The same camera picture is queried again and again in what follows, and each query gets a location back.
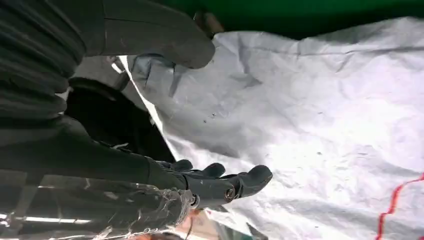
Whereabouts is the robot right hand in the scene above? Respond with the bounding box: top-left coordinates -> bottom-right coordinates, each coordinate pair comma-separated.
0,0 -> 274,240

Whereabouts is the green conveyor belt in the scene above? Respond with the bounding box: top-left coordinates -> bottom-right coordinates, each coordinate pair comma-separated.
158,0 -> 424,41

